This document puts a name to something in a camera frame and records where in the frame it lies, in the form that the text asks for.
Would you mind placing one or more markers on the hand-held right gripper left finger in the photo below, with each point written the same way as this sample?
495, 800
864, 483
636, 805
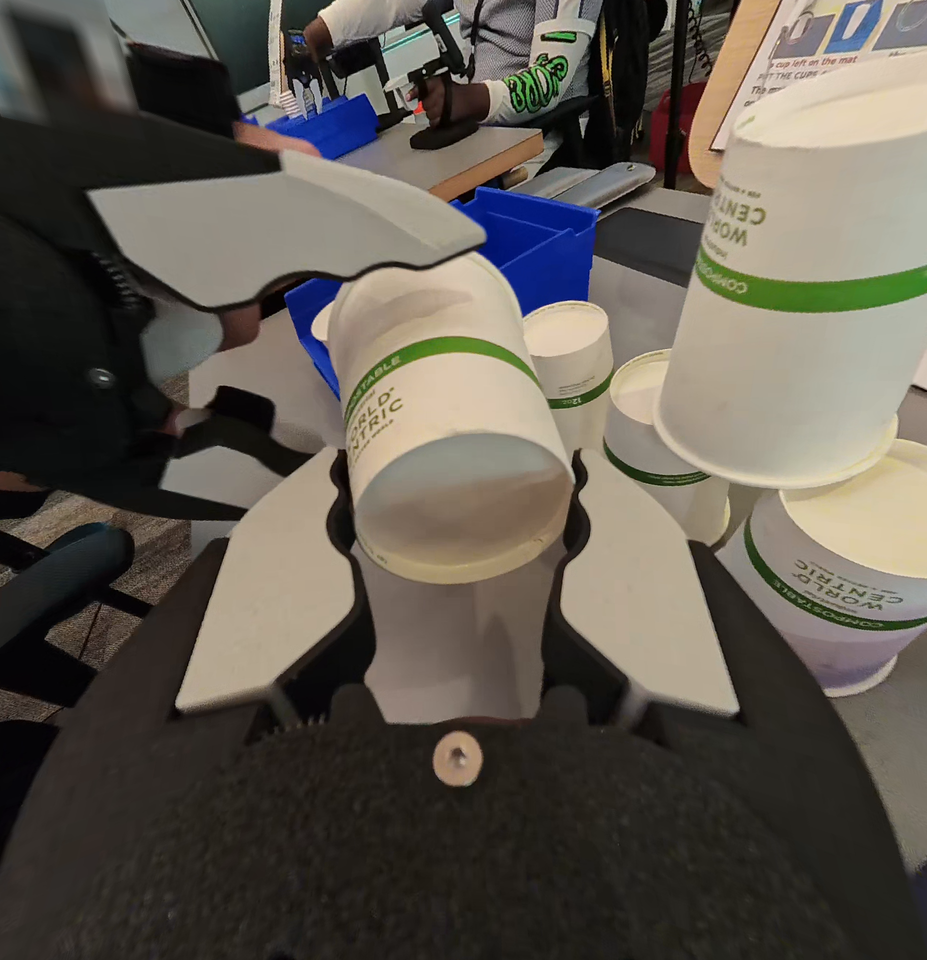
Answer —
276, 600

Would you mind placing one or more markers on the black wall screen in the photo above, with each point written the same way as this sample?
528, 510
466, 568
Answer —
238, 37

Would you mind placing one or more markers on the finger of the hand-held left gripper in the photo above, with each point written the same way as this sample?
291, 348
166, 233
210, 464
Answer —
283, 225

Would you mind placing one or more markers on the blue plastic bin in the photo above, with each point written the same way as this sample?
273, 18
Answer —
336, 124
538, 240

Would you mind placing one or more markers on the wooden instruction board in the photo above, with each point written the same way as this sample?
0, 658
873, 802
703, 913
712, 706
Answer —
722, 90

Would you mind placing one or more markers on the black pole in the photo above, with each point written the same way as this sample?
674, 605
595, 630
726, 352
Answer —
672, 45

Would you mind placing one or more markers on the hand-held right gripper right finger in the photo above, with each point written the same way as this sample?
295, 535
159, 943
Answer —
643, 600

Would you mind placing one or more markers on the grey metal tray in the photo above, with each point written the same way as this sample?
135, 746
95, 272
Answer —
583, 184

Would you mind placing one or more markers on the red bag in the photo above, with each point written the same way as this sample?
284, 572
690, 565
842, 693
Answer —
692, 135

